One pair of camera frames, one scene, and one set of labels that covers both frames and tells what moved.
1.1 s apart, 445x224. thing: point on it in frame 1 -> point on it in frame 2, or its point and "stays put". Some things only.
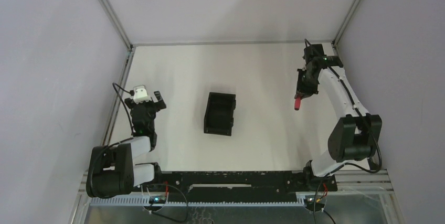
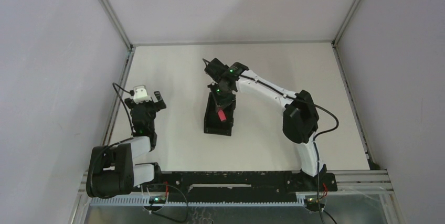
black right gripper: x=302 y=91 -> x=221 y=102
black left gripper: x=152 y=103 stays put
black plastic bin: x=219 y=117 stays put
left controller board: x=157 y=199 stays put
